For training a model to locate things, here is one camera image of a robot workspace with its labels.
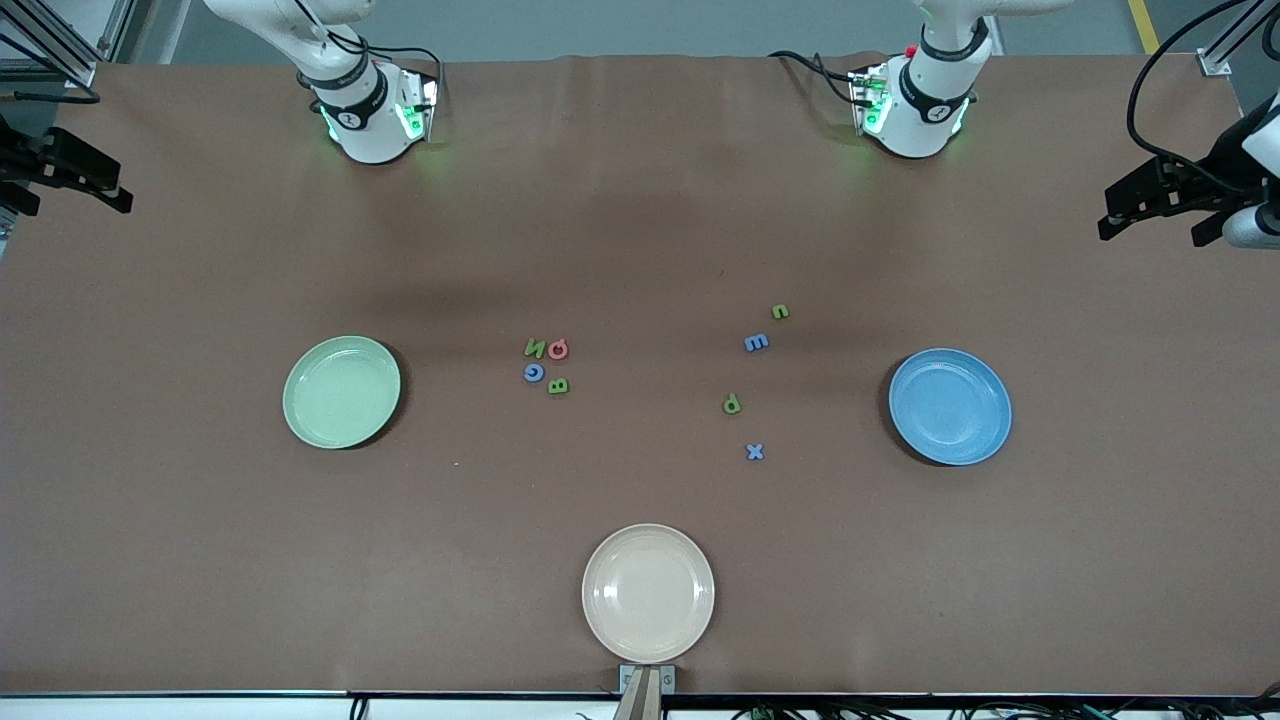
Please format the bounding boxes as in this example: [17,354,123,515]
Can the right arm base black cable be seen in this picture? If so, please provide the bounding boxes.
[295,0,444,101]

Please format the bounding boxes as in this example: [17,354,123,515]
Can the beige plate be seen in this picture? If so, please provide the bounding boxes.
[581,523,716,664]

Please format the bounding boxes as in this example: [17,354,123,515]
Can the blue plate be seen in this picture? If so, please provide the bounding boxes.
[888,347,1013,467]

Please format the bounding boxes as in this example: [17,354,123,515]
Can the brown table cover sheet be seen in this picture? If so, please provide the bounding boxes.
[0,52,1280,696]

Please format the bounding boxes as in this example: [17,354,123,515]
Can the light green plate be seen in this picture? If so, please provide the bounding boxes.
[282,335,402,450]

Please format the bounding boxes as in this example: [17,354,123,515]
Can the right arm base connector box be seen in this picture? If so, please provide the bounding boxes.
[395,68,441,143]

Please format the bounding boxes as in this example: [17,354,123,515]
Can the arm base black cable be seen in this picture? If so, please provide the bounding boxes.
[768,50,863,106]
[295,0,444,101]

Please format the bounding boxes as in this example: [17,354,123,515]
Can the beige mounting bar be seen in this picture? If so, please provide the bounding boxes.
[612,668,666,720]

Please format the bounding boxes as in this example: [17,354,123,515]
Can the aluminium frame profile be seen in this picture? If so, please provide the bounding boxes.
[0,0,136,89]
[1195,0,1280,77]

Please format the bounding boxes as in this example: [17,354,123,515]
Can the small metal bracket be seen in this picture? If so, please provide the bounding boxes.
[618,664,677,696]

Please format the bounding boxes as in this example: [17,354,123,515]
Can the left arm base black cable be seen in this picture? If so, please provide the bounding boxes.
[768,50,863,106]

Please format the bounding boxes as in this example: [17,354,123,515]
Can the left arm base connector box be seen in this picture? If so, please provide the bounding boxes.
[848,62,893,137]

